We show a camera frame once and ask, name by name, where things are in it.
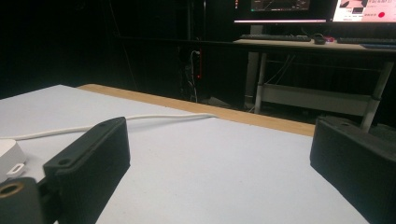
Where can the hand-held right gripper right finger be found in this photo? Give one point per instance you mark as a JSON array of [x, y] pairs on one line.
[[355, 161]]

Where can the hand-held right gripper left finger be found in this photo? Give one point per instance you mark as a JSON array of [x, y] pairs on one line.
[[90, 161]]

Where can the wooden desk with white legs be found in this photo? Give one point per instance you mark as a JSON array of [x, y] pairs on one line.
[[314, 93]]

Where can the white power strip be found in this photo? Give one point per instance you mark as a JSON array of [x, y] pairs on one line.
[[8, 157]]

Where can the white table mat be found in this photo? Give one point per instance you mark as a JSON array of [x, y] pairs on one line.
[[202, 168]]

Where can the black keyboard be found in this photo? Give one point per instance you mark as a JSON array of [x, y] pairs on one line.
[[367, 40], [275, 37]]

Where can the black computer mouse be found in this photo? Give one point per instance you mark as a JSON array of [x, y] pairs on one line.
[[319, 40]]

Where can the computer monitor with pink screen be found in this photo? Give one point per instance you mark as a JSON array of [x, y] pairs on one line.
[[364, 11]]

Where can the computer monitor with dark screen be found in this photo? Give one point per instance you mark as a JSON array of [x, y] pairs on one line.
[[280, 9]]

